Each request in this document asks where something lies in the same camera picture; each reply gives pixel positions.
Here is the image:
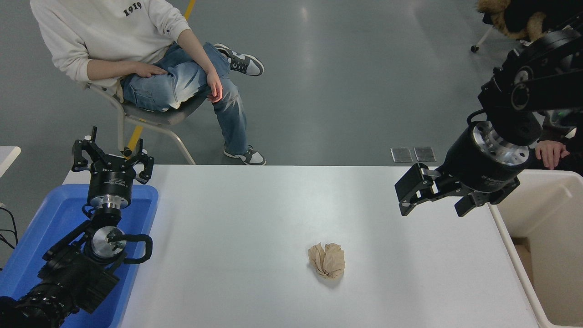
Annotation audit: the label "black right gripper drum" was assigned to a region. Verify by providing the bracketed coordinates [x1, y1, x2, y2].
[437, 125, 525, 193]

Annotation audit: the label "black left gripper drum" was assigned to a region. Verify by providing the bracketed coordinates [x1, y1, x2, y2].
[87, 155, 137, 199]

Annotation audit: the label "dark-clothed person's hand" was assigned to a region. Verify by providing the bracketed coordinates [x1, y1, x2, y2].
[535, 140, 570, 170]

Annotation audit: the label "seated person's right hand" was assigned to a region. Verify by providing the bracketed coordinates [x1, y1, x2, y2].
[132, 62, 168, 77]

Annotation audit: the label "seated person's left hand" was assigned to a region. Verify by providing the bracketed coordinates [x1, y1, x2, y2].
[205, 70, 224, 103]

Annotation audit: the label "grey metal-legged chair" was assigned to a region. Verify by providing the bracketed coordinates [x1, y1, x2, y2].
[83, 82, 212, 165]

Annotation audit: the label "blue plastic tray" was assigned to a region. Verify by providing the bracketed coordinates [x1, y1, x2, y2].
[0, 184, 159, 328]

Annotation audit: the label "small white side table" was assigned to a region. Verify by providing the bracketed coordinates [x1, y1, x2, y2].
[0, 146, 21, 178]

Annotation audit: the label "person in dark clothes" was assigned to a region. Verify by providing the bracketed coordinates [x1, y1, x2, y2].
[531, 109, 583, 176]

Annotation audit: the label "large pale bin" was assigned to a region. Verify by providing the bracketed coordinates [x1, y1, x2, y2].
[487, 169, 583, 328]

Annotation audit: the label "crumpled tan paper ball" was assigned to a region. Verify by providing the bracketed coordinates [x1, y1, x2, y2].
[308, 243, 346, 279]

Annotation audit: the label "seated person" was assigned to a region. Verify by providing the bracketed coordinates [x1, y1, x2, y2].
[30, 0, 266, 166]

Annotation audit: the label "black cables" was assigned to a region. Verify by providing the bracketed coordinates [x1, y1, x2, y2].
[0, 203, 19, 251]

